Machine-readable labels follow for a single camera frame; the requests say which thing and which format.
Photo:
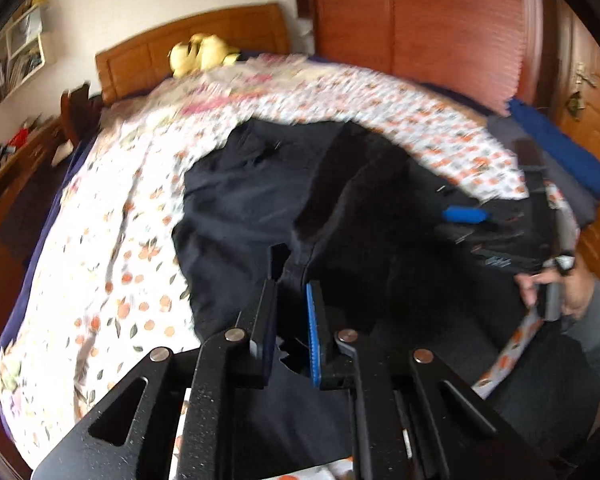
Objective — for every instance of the wooden door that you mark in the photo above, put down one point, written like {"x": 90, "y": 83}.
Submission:
{"x": 595, "y": 160}

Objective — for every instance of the row of books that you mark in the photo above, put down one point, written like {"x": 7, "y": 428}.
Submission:
{"x": 15, "y": 70}

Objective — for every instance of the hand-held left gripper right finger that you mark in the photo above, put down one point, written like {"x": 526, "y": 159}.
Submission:
{"x": 312, "y": 332}

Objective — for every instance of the wooden desk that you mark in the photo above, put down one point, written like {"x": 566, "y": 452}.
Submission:
{"x": 0, "y": 195}

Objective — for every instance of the orange print bed sheet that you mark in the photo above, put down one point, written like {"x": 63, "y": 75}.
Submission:
{"x": 105, "y": 260}

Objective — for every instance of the grey cloth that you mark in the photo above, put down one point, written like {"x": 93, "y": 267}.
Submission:
{"x": 530, "y": 150}

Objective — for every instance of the yellow plush toy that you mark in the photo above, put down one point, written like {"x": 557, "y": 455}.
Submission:
{"x": 200, "y": 55}

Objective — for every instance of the white wall shelf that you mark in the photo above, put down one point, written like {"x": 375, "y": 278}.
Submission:
{"x": 25, "y": 50}

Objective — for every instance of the wooden chair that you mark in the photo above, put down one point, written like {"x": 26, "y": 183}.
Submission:
{"x": 77, "y": 110}

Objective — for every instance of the pink floral blanket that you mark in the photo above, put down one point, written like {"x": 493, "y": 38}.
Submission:
{"x": 215, "y": 87}

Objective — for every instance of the blue cloth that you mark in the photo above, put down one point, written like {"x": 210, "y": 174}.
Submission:
{"x": 565, "y": 150}

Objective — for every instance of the wrist watch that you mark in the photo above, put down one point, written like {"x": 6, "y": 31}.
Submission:
{"x": 564, "y": 263}

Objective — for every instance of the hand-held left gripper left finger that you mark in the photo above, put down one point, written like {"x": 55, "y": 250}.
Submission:
{"x": 266, "y": 325}

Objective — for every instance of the wooden slatted wardrobe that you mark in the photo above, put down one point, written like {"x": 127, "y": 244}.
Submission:
{"x": 430, "y": 25}

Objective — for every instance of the black coat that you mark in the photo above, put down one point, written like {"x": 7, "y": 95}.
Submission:
{"x": 250, "y": 200}

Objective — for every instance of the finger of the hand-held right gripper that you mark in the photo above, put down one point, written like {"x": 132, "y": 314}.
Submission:
{"x": 460, "y": 213}
{"x": 457, "y": 233}

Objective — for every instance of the person's right hand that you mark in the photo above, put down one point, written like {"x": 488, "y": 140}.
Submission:
{"x": 572, "y": 295}

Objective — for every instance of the wooden headboard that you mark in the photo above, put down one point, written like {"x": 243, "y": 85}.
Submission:
{"x": 140, "y": 55}

